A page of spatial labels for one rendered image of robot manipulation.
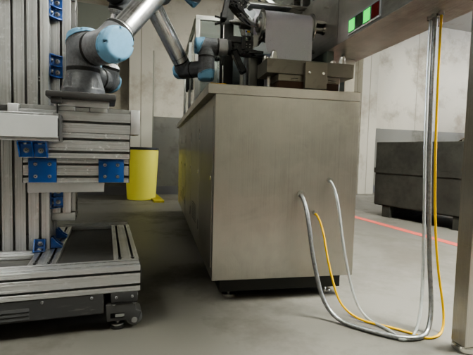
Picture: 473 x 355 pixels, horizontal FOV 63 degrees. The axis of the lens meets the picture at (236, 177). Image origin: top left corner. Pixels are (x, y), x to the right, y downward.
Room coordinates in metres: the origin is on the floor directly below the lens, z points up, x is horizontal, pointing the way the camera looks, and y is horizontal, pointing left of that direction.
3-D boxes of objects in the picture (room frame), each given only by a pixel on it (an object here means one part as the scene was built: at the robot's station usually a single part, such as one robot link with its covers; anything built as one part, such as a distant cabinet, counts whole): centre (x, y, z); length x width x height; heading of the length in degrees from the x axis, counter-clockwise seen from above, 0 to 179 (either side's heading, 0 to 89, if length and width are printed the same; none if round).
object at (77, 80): (1.41, 0.57, 0.87); 0.15 x 0.15 x 0.10
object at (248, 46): (1.82, 0.00, 1.12); 0.12 x 0.08 x 0.09; 102
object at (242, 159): (2.84, 0.04, 0.43); 2.52 x 0.64 x 0.86; 12
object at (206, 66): (1.80, 0.17, 1.01); 0.11 x 0.08 x 0.11; 56
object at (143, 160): (4.88, 1.21, 0.33); 0.43 x 0.42 x 0.66; 109
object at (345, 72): (1.76, -0.30, 1.00); 0.40 x 0.16 x 0.06; 102
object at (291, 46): (1.87, -0.23, 1.11); 0.23 x 0.01 x 0.18; 102
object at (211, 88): (2.83, 0.06, 0.88); 2.52 x 0.66 x 0.04; 12
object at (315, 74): (1.67, -0.33, 0.96); 0.10 x 0.03 x 0.11; 102
